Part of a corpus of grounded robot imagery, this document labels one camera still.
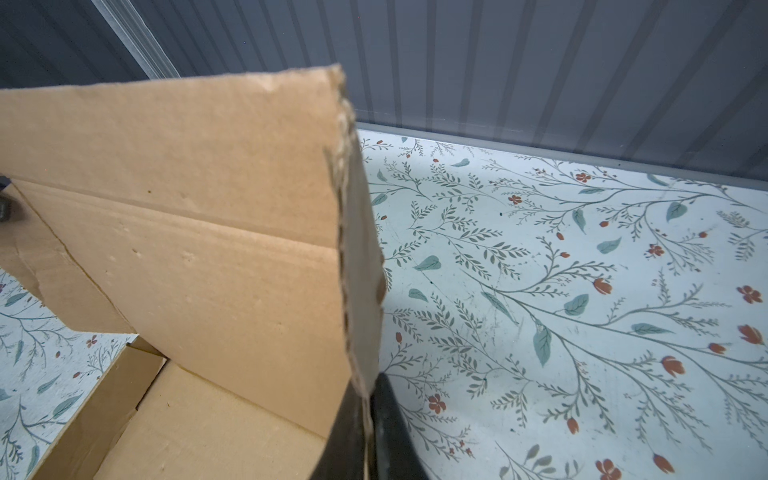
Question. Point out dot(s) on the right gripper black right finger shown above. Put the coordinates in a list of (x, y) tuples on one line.
[(394, 454)]

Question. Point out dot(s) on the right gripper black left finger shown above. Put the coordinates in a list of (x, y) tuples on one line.
[(343, 457)]

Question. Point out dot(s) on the brown cardboard box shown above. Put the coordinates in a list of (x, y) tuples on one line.
[(225, 224)]

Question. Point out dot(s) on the floral patterned table mat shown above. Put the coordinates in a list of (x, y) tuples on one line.
[(543, 319)]

